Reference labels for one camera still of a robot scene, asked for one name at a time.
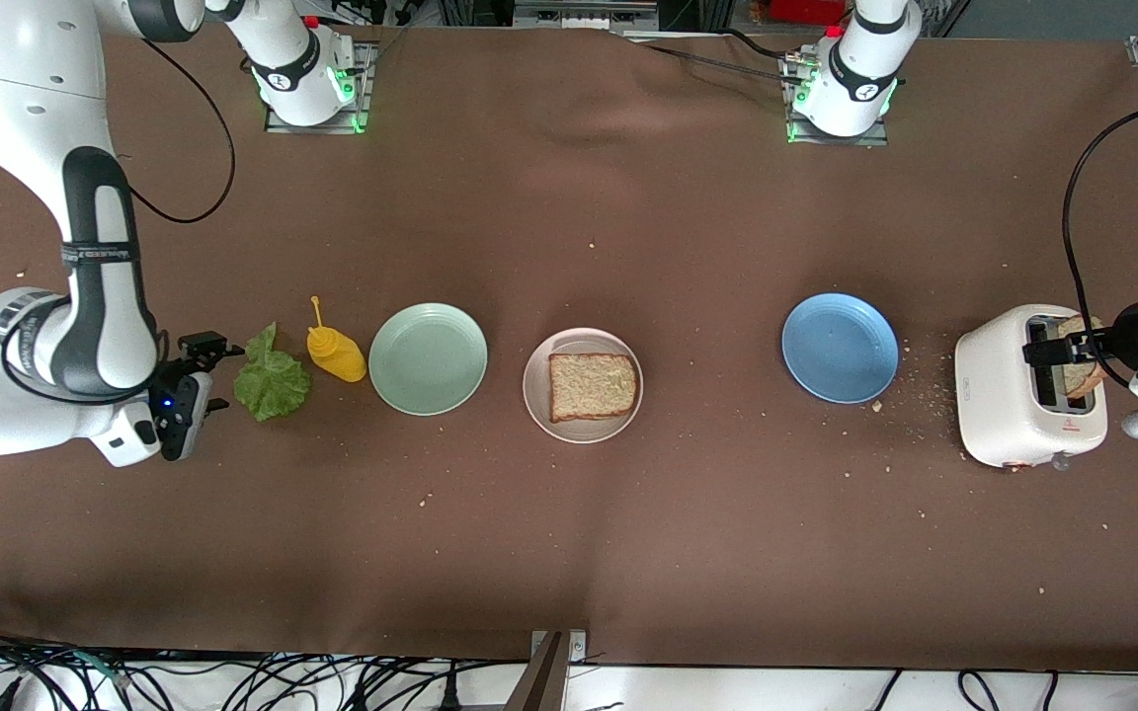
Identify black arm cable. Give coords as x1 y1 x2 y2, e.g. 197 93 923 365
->
1063 96 1138 391
1 38 237 401

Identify brown tablecloth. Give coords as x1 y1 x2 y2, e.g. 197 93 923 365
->
0 15 1138 674

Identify tangled black floor cables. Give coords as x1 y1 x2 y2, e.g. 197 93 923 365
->
0 620 530 711

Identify thin black table cable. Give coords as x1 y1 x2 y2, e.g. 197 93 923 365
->
643 28 807 85

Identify mint green plate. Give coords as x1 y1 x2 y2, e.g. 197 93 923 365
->
368 302 489 417

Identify blue plate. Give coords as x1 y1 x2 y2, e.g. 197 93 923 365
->
781 292 900 405

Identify small metal table bracket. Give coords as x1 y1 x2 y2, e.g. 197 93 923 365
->
529 630 588 665

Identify brown bread slice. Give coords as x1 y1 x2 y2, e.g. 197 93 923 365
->
1058 316 1105 401
548 354 639 424

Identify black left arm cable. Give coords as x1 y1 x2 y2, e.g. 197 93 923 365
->
1063 96 1138 391

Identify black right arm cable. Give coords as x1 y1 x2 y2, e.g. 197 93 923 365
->
1 38 237 401

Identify dark metal beam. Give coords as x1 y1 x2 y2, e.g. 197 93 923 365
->
505 632 570 711

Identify red box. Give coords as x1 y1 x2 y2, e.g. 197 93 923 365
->
770 0 849 26

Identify white two-slot toaster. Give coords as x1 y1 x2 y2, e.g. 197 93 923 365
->
954 304 1109 470

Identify yellow squeeze bottle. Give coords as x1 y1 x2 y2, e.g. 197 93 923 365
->
306 295 368 384

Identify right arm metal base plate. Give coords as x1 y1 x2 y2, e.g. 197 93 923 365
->
265 39 373 135

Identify grey power strip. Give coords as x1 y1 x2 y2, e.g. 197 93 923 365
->
513 0 659 31

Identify beige plate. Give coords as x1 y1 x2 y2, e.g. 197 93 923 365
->
523 328 645 444

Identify green lettuce leaf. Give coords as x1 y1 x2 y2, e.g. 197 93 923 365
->
233 322 314 424

